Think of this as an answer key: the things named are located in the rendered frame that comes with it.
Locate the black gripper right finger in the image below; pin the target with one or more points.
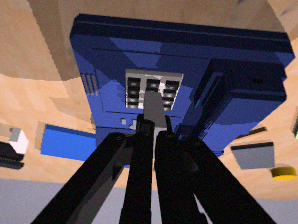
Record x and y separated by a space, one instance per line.
185 168

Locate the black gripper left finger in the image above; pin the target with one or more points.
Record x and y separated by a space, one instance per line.
81 198

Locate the yellow short cylinder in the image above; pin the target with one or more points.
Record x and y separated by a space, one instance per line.
283 173

